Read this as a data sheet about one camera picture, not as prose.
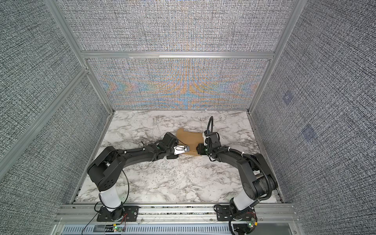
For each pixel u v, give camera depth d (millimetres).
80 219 732
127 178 428
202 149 832
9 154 532
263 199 465
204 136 877
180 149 799
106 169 482
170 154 784
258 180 456
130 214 737
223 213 730
